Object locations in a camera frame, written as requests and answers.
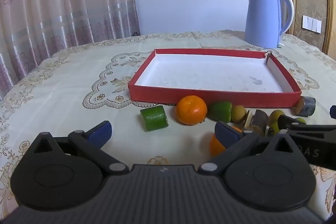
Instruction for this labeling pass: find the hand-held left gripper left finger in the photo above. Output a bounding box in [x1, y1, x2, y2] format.
[34, 120, 130, 175]

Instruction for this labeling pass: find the orange mandarin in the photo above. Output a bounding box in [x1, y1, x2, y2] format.
[175, 95, 208, 126]
[209, 126, 242, 157]

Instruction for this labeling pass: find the blue electric kettle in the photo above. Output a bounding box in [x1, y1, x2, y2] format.
[245, 0, 295, 49]

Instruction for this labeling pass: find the green cucumber piece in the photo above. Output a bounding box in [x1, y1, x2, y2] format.
[207, 101, 233, 123]
[140, 105, 169, 132]

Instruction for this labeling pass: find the white light switch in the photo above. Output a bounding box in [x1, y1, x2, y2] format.
[302, 14, 323, 34]

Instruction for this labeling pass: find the pink patterned curtain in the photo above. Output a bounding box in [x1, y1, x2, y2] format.
[0, 0, 141, 102]

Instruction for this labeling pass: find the red cardboard box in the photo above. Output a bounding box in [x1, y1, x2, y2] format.
[128, 48, 302, 109]

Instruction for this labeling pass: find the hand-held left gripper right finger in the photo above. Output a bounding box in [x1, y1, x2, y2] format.
[198, 121, 307, 175]

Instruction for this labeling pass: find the grey cylinder block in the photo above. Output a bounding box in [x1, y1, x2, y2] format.
[293, 96, 316, 117]

